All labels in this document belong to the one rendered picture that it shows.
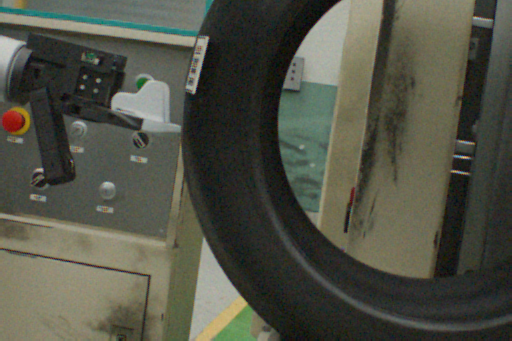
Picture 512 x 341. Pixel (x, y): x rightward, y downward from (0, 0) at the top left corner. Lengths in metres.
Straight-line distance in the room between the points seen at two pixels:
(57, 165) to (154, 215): 0.71
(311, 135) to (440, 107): 8.84
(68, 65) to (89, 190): 0.76
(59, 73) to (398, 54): 0.49
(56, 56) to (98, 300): 0.77
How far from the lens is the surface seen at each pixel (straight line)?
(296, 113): 10.29
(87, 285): 1.90
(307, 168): 10.29
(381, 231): 1.46
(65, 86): 1.19
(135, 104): 1.19
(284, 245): 1.07
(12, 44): 1.23
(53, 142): 1.21
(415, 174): 1.45
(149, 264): 1.87
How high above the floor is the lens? 1.18
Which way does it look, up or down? 3 degrees down
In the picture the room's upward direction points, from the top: 8 degrees clockwise
